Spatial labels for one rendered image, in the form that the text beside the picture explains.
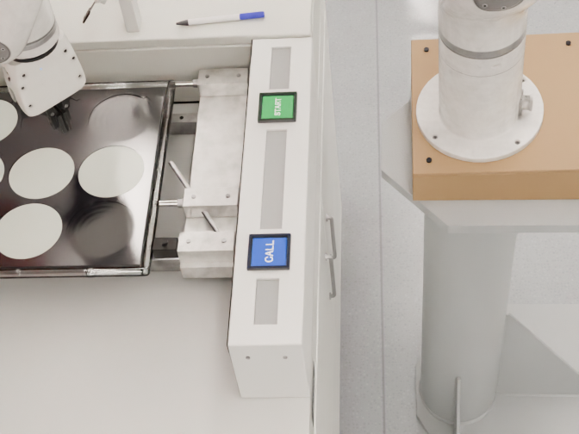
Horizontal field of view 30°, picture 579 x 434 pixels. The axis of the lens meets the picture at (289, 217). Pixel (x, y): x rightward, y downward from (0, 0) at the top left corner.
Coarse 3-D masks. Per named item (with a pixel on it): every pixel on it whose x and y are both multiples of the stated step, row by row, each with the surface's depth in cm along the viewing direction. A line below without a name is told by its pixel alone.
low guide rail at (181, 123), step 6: (174, 114) 175; (180, 114) 175; (186, 114) 175; (192, 114) 175; (174, 120) 174; (180, 120) 174; (186, 120) 174; (192, 120) 174; (174, 126) 174; (180, 126) 174; (186, 126) 174; (192, 126) 174; (174, 132) 176; (180, 132) 176; (186, 132) 176; (192, 132) 176
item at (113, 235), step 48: (0, 96) 174; (96, 96) 172; (144, 96) 171; (0, 144) 167; (48, 144) 167; (96, 144) 166; (144, 144) 165; (0, 192) 161; (144, 192) 159; (96, 240) 154
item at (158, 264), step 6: (156, 258) 158; (162, 258) 158; (168, 258) 157; (174, 258) 157; (156, 264) 158; (162, 264) 158; (168, 264) 158; (174, 264) 158; (156, 270) 160; (162, 270) 160; (168, 270) 160; (174, 270) 160; (180, 270) 159
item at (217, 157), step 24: (216, 96) 172; (240, 96) 172; (216, 120) 169; (240, 120) 169; (216, 144) 166; (240, 144) 166; (192, 168) 164; (216, 168) 163; (240, 168) 163; (192, 264) 153; (216, 264) 152
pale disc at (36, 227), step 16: (16, 208) 159; (32, 208) 159; (48, 208) 159; (0, 224) 158; (16, 224) 157; (32, 224) 157; (48, 224) 157; (0, 240) 156; (16, 240) 156; (32, 240) 155; (48, 240) 155; (16, 256) 154; (32, 256) 154
